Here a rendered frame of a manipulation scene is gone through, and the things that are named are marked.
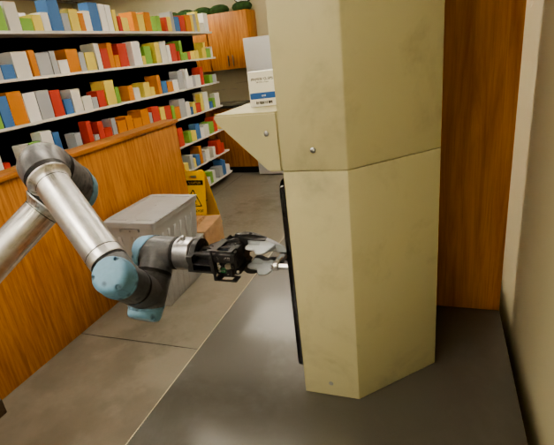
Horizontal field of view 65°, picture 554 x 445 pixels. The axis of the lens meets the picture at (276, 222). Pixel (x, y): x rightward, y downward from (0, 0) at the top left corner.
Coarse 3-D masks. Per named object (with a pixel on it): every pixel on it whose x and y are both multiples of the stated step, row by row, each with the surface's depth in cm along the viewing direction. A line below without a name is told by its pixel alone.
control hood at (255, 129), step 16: (224, 112) 77; (240, 112) 74; (256, 112) 72; (272, 112) 71; (224, 128) 74; (240, 128) 73; (256, 128) 73; (272, 128) 72; (240, 144) 75; (256, 144) 74; (272, 144) 73; (272, 160) 74
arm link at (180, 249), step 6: (180, 240) 97; (186, 240) 96; (192, 240) 96; (174, 246) 96; (180, 246) 95; (186, 246) 95; (174, 252) 95; (180, 252) 95; (186, 252) 95; (174, 258) 95; (180, 258) 95; (174, 264) 96; (180, 264) 96; (186, 264) 95
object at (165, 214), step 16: (128, 208) 319; (144, 208) 315; (160, 208) 311; (176, 208) 308; (192, 208) 333; (112, 224) 294; (128, 224) 290; (144, 224) 286; (160, 224) 291; (176, 224) 313; (192, 224) 335; (128, 240) 298
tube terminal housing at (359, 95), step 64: (320, 0) 62; (384, 0) 64; (320, 64) 65; (384, 64) 68; (320, 128) 69; (384, 128) 71; (320, 192) 73; (384, 192) 75; (320, 256) 78; (384, 256) 79; (320, 320) 83; (384, 320) 84; (320, 384) 89; (384, 384) 89
